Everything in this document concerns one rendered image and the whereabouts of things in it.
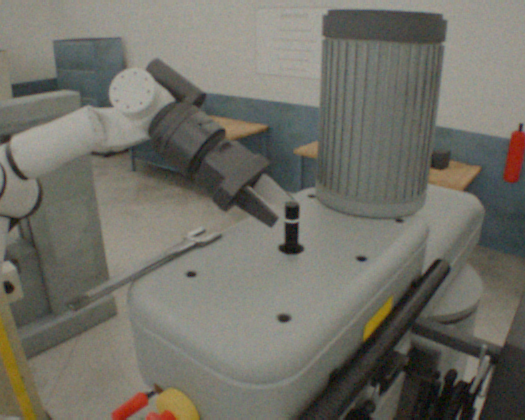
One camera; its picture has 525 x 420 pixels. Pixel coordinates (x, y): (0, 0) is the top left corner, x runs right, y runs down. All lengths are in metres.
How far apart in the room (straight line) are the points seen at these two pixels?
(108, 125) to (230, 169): 0.23
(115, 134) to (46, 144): 0.10
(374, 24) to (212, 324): 0.46
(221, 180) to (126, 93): 0.18
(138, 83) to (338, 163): 0.33
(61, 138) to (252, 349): 0.41
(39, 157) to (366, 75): 0.49
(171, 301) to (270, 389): 0.15
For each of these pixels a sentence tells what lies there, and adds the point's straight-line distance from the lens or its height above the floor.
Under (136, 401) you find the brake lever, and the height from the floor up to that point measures 1.71.
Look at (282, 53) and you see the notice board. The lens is 5.76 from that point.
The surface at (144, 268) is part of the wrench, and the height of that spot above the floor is 1.90.
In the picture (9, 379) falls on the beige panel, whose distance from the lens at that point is 2.66.
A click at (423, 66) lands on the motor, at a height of 2.13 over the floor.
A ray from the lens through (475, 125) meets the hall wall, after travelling 4.84.
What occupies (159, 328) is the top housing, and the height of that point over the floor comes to 1.87.
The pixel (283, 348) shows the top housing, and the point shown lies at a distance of 0.46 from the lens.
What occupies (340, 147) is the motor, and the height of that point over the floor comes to 2.00.
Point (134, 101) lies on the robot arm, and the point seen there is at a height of 2.09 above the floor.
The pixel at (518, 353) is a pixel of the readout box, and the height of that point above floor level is 1.71.
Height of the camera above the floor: 2.19
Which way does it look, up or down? 24 degrees down
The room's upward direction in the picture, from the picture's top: straight up
